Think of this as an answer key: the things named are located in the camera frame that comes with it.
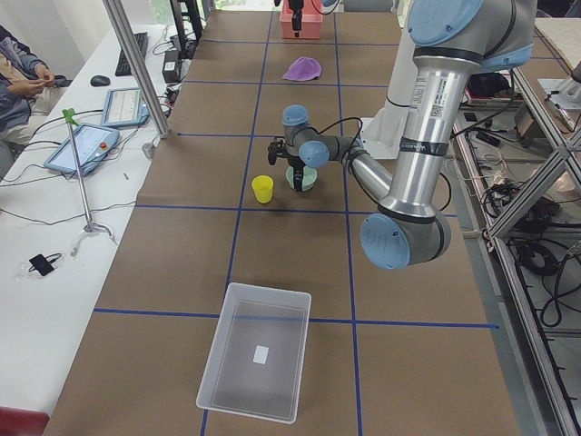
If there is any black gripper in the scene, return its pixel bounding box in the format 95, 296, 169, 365
287, 155, 305, 193
290, 0, 303, 37

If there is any mint green bowl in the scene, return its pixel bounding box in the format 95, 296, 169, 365
285, 166, 318, 192

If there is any yellow plastic cup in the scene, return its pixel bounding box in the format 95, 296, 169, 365
251, 174, 274, 204

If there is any purple microfiber cloth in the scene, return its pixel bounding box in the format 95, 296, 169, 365
282, 56, 322, 82

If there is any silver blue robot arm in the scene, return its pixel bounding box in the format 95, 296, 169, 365
269, 1, 537, 269

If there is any black power adapter box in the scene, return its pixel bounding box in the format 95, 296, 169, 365
162, 50, 182, 84

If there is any clear plastic storage box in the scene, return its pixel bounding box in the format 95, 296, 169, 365
196, 282, 311, 424

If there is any pink plastic bin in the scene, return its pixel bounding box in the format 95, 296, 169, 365
280, 1, 323, 39

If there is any black keyboard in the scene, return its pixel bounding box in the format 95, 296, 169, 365
114, 32, 150, 77

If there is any blue teach pendant far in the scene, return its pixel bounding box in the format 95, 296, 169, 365
101, 87, 149, 128

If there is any blue teach pendant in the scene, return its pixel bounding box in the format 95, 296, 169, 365
101, 87, 149, 128
44, 124, 120, 175

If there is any blue teach pendant near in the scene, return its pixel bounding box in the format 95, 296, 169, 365
44, 124, 120, 175

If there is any black computer mouse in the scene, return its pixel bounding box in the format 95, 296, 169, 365
90, 74, 111, 87

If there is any metal stand with green clip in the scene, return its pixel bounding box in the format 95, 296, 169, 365
63, 108, 116, 257

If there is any seated person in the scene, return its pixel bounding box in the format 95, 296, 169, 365
1, 28, 71, 145

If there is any white camera stand column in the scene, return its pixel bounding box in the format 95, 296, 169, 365
360, 26, 418, 160

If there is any aluminium frame post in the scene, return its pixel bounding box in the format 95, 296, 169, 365
103, 0, 170, 139

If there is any small black device with cable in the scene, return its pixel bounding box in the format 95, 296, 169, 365
28, 253, 63, 277

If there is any aluminium equipment frame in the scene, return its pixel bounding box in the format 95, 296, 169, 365
448, 17, 581, 436

